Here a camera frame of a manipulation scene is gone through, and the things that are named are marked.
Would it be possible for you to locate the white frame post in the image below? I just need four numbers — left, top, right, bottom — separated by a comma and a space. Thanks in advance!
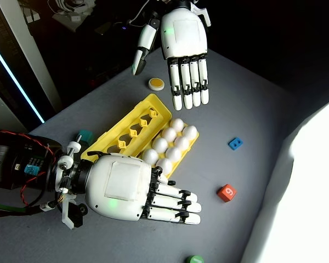
0, 0, 64, 110

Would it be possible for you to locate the white device on dark shelf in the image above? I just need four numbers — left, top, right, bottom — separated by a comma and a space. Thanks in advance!
51, 0, 95, 32

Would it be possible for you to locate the grey table cloth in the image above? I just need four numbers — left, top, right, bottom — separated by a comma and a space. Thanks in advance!
0, 48, 329, 263

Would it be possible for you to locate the red block with white nine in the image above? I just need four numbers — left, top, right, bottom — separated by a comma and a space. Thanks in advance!
217, 184, 237, 203

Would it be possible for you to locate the yellow egg carton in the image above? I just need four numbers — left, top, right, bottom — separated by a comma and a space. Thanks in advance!
81, 93, 200, 186

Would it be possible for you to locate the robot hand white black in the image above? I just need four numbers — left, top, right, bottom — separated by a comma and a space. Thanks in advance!
84, 151, 202, 226
131, 10, 210, 111

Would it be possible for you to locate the teal toy block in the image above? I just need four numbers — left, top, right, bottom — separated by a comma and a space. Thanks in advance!
76, 129, 94, 145

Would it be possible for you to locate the cyan light strip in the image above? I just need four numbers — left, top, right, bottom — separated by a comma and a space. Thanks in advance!
0, 36, 46, 124

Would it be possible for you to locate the blue block with two holes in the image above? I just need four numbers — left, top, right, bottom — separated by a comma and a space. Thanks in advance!
228, 137, 244, 151

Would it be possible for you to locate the white disc with yellow yolk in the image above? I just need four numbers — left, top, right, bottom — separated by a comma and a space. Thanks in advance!
148, 77, 166, 90

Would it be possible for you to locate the white cable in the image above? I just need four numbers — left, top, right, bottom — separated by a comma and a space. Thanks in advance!
127, 0, 153, 28

